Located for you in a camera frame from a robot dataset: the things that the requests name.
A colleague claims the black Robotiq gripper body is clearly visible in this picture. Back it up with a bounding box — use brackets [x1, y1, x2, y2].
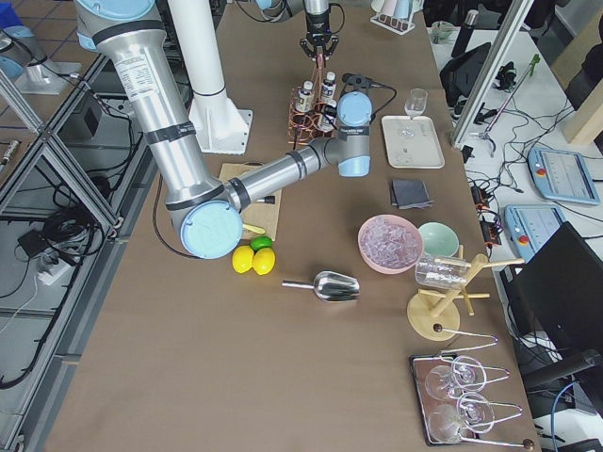
[302, 22, 333, 48]

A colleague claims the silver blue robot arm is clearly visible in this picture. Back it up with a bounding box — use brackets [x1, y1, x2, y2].
[75, 1, 372, 259]

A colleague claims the white cup rack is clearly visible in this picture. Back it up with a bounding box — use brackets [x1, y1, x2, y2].
[370, 0, 416, 35]

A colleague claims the clear wine glass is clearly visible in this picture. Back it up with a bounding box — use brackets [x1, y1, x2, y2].
[400, 89, 428, 138]

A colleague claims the white rabbit serving tray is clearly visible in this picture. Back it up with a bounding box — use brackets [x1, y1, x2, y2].
[381, 115, 445, 170]

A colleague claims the black thermos bottle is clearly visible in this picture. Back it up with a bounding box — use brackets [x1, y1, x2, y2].
[450, 9, 479, 58]

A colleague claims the steel muddler black tip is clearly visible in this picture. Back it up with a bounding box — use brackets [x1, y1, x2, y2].
[256, 195, 276, 205]

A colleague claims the grey folded cloth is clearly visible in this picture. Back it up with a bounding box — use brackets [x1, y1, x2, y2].
[390, 179, 432, 210]

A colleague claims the wooden cutting board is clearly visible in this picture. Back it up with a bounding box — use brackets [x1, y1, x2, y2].
[219, 162, 282, 241]

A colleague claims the yellow plastic knife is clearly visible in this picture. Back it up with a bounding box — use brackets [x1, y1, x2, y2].
[243, 224, 266, 234]

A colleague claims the green lime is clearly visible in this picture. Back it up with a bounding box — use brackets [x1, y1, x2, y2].
[250, 235, 272, 251]

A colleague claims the pink bowl of ice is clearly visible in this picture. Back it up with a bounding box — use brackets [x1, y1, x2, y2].
[357, 215, 423, 275]

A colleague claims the yellow lemon near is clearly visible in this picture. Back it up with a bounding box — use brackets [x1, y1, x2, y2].
[253, 248, 276, 276]

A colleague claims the yellow lemon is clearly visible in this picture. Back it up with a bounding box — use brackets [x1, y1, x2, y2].
[231, 245, 254, 274]
[253, 248, 276, 276]

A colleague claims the yellow lemon far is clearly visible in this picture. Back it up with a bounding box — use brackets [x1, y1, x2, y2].
[231, 245, 254, 274]

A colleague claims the green bowl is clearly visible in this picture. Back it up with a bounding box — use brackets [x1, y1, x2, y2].
[418, 222, 460, 257]

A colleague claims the metal ice scoop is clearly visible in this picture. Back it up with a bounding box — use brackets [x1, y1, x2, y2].
[282, 270, 360, 302]

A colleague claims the glass jar on stand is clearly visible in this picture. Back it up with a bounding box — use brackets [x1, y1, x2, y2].
[415, 254, 470, 289]

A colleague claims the teach pendant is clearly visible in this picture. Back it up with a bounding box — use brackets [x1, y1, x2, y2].
[528, 147, 600, 205]
[503, 204, 566, 262]

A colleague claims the wooden cup tree stand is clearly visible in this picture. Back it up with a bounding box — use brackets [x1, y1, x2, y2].
[406, 249, 525, 341]

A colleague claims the upside-down wine glass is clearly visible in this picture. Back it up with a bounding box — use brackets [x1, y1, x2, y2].
[427, 393, 495, 444]
[425, 355, 485, 401]

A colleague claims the black tray glass holder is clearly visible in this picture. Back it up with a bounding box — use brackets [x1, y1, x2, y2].
[408, 351, 533, 448]

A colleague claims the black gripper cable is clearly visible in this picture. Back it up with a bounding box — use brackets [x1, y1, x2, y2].
[340, 72, 399, 124]

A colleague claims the copper wire bottle rack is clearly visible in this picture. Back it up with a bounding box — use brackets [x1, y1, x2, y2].
[287, 56, 335, 148]

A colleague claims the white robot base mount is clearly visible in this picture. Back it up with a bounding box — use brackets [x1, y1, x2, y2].
[169, 0, 253, 155]

